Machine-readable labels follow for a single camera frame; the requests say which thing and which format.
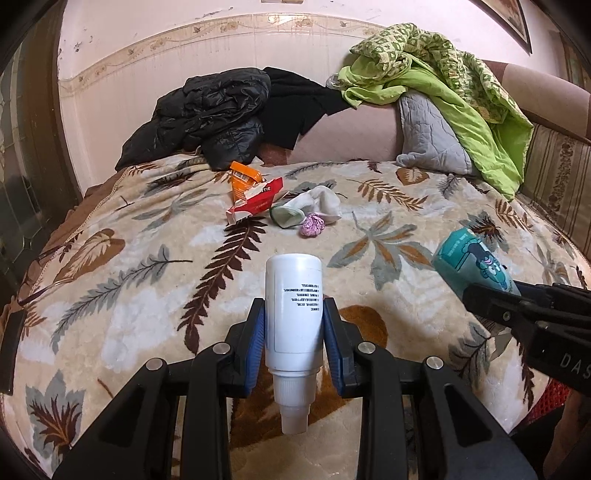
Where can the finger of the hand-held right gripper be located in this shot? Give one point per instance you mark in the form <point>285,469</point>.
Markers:
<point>494,307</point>
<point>558,290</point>

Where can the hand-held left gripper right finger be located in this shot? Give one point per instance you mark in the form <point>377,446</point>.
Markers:
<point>333,344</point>

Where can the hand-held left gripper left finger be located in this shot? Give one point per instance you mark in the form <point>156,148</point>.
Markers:
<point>256,344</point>

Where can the white spray bottle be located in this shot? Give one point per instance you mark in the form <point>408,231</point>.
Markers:
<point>293,323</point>

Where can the red plastic basket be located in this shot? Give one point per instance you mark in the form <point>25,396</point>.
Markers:
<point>549,401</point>

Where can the teal printed packet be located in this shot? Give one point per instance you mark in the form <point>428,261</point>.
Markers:
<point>471,258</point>

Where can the pink paper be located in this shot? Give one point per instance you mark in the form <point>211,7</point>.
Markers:
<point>313,226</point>

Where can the pale green sock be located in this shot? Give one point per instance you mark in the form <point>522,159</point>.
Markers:
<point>286,217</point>

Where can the red white box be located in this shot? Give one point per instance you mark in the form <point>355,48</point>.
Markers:
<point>258,203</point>

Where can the white sock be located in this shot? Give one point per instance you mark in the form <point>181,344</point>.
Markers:
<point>318,203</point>

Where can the orange box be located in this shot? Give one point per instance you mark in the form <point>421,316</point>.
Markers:
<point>242,177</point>

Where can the striped sofa cushion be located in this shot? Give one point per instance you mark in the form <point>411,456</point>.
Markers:
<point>558,170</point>

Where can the leaf printed blanket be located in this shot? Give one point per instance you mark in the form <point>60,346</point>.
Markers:
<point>138,258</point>

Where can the grey quilted pillow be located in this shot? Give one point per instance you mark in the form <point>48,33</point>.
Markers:
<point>429,134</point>

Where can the green patterned quilt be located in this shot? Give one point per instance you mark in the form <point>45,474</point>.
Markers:
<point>461,115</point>

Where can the brown pink sofa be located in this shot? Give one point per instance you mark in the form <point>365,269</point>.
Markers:
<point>346,138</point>

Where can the black cloth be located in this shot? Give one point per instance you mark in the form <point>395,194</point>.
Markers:
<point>300,110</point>

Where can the black puffer jacket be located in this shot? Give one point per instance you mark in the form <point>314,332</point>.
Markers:
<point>207,106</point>

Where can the clear glass jar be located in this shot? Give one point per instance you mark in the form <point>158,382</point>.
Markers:
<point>333,81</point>

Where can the framed wall painting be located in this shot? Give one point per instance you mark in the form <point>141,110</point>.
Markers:
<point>512,18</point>

